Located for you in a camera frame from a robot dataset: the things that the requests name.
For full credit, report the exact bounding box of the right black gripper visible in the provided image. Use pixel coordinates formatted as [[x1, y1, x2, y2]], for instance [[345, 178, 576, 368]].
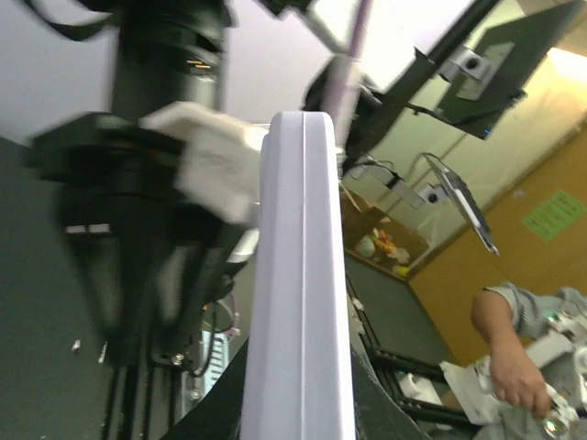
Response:
[[59, 185, 257, 367]]

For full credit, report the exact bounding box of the lavender phone case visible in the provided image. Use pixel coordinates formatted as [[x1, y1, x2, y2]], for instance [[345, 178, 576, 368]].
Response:
[[240, 111, 355, 440]]

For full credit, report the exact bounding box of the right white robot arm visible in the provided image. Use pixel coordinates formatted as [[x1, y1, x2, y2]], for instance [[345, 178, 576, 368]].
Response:
[[29, 1, 245, 366]]

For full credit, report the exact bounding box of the person's forearm striped sleeve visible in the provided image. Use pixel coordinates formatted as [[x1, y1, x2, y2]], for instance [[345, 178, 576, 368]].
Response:
[[471, 283, 586, 362]]

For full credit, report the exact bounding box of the person's bare hand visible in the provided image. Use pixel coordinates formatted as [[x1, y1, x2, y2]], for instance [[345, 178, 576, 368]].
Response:
[[490, 347, 551, 418]]

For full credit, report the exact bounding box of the cardboard box with toys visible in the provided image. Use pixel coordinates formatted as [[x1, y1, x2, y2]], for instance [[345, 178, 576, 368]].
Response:
[[339, 187, 429, 280]]

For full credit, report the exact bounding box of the green paper sign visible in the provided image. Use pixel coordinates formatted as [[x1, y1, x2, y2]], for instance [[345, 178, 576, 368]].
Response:
[[522, 191, 586, 243]]

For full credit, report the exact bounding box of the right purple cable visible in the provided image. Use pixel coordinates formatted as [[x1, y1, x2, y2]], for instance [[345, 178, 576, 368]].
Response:
[[323, 0, 375, 152]]

